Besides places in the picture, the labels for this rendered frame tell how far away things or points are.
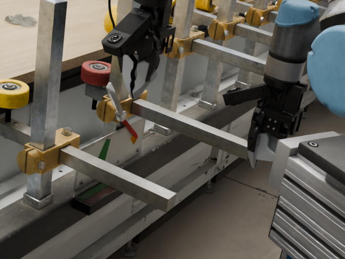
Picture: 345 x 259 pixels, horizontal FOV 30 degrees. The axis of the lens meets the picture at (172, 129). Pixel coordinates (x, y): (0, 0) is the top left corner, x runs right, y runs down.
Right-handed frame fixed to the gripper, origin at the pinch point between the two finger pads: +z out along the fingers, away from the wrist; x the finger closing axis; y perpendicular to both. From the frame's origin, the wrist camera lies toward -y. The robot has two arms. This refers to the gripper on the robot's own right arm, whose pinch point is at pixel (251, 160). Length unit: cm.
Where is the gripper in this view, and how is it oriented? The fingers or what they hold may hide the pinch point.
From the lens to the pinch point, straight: 139.1
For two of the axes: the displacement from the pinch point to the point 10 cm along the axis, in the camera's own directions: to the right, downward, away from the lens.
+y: 8.4, 3.4, -4.1
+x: 5.1, -2.9, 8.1
